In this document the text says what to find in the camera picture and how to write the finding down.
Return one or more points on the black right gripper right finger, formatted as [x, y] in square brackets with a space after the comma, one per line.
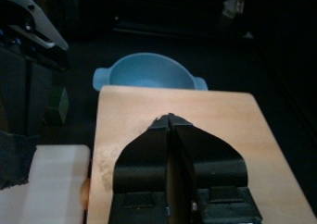
[214, 169]

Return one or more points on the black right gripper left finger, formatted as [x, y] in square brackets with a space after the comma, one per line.
[142, 169]

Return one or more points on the white drawer unit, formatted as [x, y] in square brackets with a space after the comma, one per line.
[50, 184]

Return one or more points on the blue plastic bowl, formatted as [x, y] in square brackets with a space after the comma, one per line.
[149, 72]

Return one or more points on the wooden cutting board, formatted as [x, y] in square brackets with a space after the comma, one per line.
[173, 110]

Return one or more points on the white tag on cloth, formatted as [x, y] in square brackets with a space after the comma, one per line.
[234, 6]

